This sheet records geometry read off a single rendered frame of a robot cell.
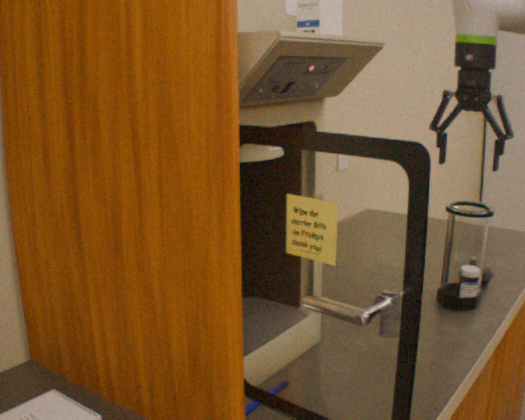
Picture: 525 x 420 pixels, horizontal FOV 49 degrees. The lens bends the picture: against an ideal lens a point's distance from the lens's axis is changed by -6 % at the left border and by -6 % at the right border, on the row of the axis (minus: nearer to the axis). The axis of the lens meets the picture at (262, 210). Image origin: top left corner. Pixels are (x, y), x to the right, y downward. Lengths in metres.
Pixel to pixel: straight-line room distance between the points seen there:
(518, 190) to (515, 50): 0.86
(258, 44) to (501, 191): 3.23
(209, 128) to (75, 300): 0.41
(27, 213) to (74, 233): 0.13
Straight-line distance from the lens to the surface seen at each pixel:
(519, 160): 3.84
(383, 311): 0.70
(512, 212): 3.91
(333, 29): 0.93
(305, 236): 0.74
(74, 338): 1.04
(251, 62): 0.77
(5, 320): 1.18
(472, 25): 1.33
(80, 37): 0.88
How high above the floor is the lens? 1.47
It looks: 14 degrees down
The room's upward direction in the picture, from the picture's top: 1 degrees counter-clockwise
